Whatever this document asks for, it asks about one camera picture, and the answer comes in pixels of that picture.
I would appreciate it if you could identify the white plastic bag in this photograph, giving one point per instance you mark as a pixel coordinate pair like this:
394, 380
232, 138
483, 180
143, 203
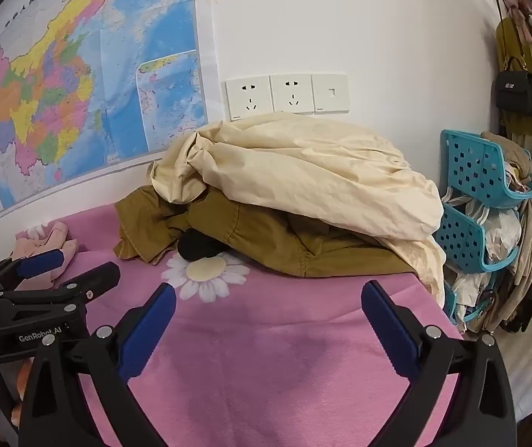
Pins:
503, 233

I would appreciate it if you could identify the cream large garment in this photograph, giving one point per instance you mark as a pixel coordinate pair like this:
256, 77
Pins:
317, 172

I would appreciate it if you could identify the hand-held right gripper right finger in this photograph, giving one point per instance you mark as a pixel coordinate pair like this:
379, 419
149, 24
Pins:
391, 330

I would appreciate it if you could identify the pink plush toy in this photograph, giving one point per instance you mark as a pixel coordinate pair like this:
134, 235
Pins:
520, 7

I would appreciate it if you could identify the colourful wall map poster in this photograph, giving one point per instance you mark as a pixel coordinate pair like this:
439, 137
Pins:
107, 56

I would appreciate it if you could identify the black cloth item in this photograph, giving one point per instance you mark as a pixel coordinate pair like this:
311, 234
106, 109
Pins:
198, 247

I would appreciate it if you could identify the light pink cloth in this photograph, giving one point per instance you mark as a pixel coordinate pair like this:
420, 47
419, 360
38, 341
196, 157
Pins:
38, 242

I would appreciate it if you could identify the pile of beige hanging clothes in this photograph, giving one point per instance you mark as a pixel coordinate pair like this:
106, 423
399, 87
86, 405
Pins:
527, 251

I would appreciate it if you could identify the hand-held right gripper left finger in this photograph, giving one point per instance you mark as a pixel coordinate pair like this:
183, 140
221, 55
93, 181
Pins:
147, 330

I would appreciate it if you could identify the beige cloth in basket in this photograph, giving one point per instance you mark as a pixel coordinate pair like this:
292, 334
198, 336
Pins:
513, 158

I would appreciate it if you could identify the blue plastic basket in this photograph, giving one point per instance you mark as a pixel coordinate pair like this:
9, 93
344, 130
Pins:
468, 163
450, 305
461, 237

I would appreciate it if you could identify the black handbag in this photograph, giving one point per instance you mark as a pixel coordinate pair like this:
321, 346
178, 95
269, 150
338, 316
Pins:
517, 91

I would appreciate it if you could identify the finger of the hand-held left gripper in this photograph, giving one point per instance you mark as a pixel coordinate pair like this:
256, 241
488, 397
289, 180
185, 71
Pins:
40, 263
93, 279

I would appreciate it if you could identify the pink flowered bed sheet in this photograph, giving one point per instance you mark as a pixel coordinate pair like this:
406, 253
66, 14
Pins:
270, 349

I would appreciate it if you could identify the olive brown garment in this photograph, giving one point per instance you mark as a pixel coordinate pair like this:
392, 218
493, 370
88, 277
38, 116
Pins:
256, 237

